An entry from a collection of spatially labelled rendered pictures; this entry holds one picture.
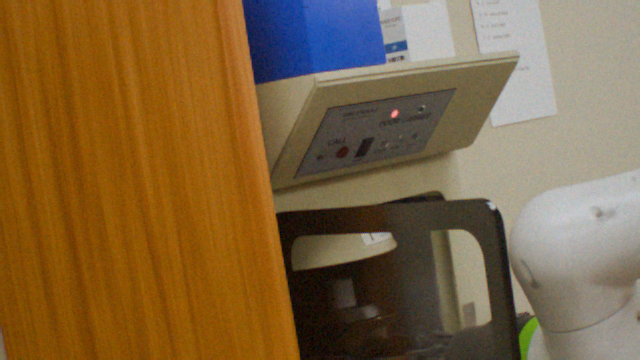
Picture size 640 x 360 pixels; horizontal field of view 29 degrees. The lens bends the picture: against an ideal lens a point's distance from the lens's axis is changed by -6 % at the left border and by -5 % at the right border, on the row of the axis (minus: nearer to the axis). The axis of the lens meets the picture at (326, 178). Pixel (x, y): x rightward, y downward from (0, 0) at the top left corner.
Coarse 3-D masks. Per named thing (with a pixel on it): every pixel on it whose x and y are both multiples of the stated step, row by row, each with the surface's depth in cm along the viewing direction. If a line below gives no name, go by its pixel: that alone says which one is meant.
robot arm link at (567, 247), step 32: (544, 192) 114; (576, 192) 111; (608, 192) 109; (544, 224) 110; (576, 224) 109; (608, 224) 108; (512, 256) 113; (544, 256) 109; (576, 256) 108; (608, 256) 108; (544, 288) 111; (576, 288) 110; (608, 288) 110; (544, 320) 114; (576, 320) 111
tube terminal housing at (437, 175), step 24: (408, 0) 143; (384, 168) 138; (408, 168) 141; (432, 168) 144; (456, 168) 147; (288, 192) 128; (312, 192) 131; (336, 192) 133; (360, 192) 136; (384, 192) 138; (408, 192) 141; (432, 192) 145; (456, 192) 147
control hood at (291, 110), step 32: (416, 64) 126; (448, 64) 129; (480, 64) 133; (512, 64) 138; (256, 96) 122; (288, 96) 119; (320, 96) 118; (352, 96) 121; (384, 96) 125; (480, 96) 138; (288, 128) 119; (448, 128) 138; (480, 128) 143; (288, 160) 122; (384, 160) 134
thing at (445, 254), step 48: (288, 240) 121; (336, 240) 116; (384, 240) 111; (432, 240) 106; (480, 240) 101; (288, 288) 123; (336, 288) 117; (384, 288) 112; (432, 288) 107; (480, 288) 102; (336, 336) 118; (384, 336) 113; (432, 336) 108; (480, 336) 103
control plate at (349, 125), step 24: (408, 96) 128; (432, 96) 131; (336, 120) 122; (360, 120) 125; (384, 120) 128; (408, 120) 131; (432, 120) 135; (312, 144) 122; (336, 144) 125; (360, 144) 128; (408, 144) 135; (312, 168) 125; (336, 168) 128
